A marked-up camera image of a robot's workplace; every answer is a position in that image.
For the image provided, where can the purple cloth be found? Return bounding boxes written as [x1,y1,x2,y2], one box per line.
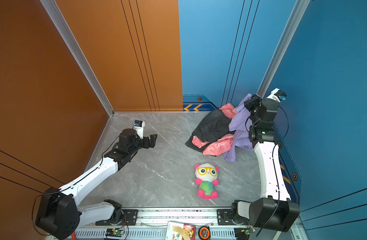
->
[223,94,254,163]

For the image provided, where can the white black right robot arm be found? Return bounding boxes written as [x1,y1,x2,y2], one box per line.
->
[231,89,300,232]

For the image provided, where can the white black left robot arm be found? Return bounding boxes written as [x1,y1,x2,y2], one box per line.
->
[31,128,158,240]

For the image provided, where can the pink patterned cloth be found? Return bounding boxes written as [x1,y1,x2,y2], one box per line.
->
[202,104,236,156]

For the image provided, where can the dark grey jeans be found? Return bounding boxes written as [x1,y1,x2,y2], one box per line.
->
[185,110,235,153]

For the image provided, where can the panda plush toy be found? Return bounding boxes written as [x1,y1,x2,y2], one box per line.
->
[195,163,219,199]

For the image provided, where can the green circuit board left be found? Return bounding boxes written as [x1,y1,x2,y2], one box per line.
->
[104,228,126,240]

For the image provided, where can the green circuit board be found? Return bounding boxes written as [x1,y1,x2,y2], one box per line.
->
[241,227,256,236]
[104,228,126,240]

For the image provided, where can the red white booklet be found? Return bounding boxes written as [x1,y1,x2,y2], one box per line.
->
[165,221,196,240]

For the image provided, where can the orange black tape measure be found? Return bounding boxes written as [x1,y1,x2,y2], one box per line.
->
[198,227,211,240]

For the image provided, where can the green circuit board right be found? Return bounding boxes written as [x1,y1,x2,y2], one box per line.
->
[241,227,256,236]

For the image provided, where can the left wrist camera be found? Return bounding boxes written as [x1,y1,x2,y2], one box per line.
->
[133,120,145,139]

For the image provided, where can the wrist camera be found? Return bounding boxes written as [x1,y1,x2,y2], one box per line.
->
[133,120,145,139]
[266,88,287,103]

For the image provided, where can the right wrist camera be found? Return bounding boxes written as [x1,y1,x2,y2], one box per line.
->
[266,88,287,103]

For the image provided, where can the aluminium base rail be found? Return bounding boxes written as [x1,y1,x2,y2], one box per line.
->
[73,207,302,240]

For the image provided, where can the aluminium corner post right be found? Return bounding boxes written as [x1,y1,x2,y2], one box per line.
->
[257,0,310,97]

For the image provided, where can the aluminium corner post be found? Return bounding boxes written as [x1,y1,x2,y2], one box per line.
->
[257,0,310,97]
[40,0,115,117]

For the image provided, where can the aluminium corner post left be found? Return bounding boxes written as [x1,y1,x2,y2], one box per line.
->
[40,0,115,117]

